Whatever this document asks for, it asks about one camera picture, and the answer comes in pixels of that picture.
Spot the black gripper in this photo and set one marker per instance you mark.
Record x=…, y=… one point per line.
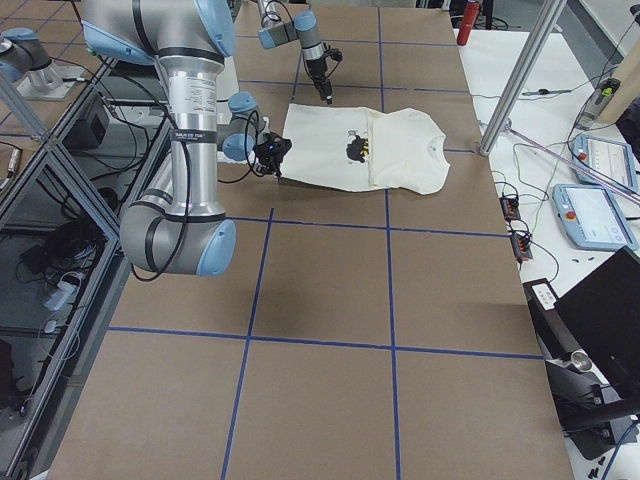
x=316, y=69

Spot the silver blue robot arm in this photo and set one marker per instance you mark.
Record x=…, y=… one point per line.
x=280, y=27
x=179, y=227

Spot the red bottle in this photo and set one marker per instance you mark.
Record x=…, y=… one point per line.
x=468, y=21

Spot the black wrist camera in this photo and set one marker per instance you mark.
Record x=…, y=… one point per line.
x=270, y=154
x=333, y=53

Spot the cream long-sleeve cat shirt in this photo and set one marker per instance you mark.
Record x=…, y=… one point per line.
x=360, y=149

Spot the blue teach pendant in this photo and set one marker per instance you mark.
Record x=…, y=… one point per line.
x=614, y=159
x=591, y=218

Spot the aluminium frame post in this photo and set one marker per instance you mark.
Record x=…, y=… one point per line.
x=542, y=28

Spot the reacher grabber stick white claw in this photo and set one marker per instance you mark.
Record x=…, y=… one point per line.
x=579, y=166

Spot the far blue teach pendant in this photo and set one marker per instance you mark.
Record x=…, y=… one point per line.
x=614, y=159

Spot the orange black connector box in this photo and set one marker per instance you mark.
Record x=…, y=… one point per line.
x=521, y=246
x=510, y=207

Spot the near blue teach pendant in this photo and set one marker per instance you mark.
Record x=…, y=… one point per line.
x=591, y=218

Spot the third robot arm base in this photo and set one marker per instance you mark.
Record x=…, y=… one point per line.
x=26, y=63

